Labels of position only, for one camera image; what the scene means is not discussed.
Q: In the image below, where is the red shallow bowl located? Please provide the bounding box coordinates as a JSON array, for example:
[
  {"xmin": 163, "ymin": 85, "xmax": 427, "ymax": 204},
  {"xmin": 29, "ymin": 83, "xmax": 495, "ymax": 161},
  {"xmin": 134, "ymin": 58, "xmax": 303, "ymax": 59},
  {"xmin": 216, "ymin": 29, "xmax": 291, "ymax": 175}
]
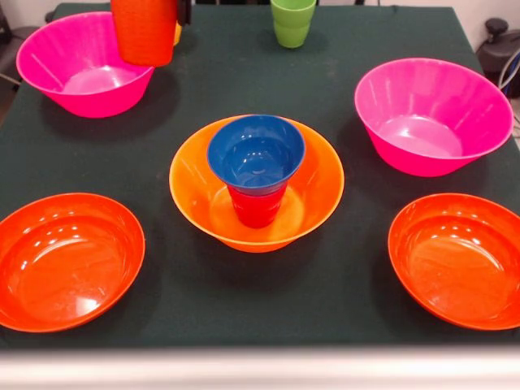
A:
[
  {"xmin": 388, "ymin": 193, "xmax": 520, "ymax": 332},
  {"xmin": 0, "ymin": 193, "xmax": 146, "ymax": 334}
]

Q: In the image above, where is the red-orange plastic cup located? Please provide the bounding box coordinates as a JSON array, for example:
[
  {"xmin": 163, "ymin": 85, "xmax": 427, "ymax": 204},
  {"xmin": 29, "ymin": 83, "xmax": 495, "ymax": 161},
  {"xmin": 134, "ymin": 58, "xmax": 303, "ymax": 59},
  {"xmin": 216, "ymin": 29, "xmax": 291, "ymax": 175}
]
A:
[{"xmin": 110, "ymin": 0, "xmax": 179, "ymax": 67}]

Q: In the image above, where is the crimson plastic cup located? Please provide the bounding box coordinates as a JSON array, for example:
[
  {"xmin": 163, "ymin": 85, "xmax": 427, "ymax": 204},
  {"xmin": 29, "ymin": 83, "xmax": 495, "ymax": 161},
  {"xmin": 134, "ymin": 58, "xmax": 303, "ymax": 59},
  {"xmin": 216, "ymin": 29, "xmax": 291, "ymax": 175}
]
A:
[{"xmin": 227, "ymin": 184, "xmax": 288, "ymax": 229}]

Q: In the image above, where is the black pedestal foot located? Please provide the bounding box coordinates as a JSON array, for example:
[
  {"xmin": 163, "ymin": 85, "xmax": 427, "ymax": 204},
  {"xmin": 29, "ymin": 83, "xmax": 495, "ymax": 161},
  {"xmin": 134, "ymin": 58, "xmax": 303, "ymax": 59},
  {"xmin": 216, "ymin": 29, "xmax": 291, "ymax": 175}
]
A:
[
  {"xmin": 475, "ymin": 18, "xmax": 520, "ymax": 87},
  {"xmin": 0, "ymin": 7, "xmax": 41, "ymax": 86}
]

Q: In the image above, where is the grey hose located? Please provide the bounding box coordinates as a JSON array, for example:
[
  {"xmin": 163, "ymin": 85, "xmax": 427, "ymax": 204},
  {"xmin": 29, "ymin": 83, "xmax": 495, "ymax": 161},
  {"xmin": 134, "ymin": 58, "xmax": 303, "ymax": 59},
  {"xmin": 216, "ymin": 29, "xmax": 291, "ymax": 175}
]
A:
[{"xmin": 498, "ymin": 48, "xmax": 520, "ymax": 93}]

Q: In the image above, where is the blue small bowl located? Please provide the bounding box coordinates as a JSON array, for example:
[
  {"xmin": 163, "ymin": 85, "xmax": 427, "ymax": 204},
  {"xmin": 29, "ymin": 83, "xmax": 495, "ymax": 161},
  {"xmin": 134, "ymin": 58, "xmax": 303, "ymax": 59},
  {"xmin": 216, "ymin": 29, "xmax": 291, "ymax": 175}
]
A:
[{"xmin": 206, "ymin": 115, "xmax": 306, "ymax": 197}]

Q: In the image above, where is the orange large bowl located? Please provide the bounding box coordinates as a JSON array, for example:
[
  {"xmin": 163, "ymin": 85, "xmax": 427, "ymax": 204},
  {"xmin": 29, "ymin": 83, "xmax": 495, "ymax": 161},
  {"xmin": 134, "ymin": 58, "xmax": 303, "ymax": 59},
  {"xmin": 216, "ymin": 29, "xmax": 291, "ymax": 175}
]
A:
[{"xmin": 168, "ymin": 114, "xmax": 345, "ymax": 254}]

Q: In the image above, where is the pink large bowl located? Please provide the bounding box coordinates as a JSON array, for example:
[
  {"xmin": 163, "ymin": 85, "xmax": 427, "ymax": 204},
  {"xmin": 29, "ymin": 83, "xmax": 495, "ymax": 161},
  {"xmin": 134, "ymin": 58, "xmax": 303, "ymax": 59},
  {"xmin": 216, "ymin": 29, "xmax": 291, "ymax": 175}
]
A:
[
  {"xmin": 353, "ymin": 57, "xmax": 515, "ymax": 177},
  {"xmin": 15, "ymin": 11, "xmax": 156, "ymax": 119}
]

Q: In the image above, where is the green plastic cup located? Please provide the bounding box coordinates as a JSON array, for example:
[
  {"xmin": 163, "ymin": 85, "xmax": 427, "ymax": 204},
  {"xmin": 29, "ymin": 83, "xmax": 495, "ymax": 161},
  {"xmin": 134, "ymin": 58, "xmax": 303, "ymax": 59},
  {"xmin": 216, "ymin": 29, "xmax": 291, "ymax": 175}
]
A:
[{"xmin": 270, "ymin": 0, "xmax": 318, "ymax": 50}]

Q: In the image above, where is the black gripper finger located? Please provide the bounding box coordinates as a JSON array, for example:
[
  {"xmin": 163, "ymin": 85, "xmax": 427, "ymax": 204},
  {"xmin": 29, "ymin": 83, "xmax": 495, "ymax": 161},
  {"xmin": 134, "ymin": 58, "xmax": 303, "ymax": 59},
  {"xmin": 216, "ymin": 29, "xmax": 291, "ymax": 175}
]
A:
[{"xmin": 177, "ymin": 0, "xmax": 193, "ymax": 27}]

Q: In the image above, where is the dark green tablecloth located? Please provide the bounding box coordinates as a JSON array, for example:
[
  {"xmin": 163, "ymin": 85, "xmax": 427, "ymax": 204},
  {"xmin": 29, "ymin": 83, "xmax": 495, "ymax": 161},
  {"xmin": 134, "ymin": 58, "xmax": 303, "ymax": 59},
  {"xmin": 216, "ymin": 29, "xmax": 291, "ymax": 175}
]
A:
[{"xmin": 0, "ymin": 2, "xmax": 520, "ymax": 350}]

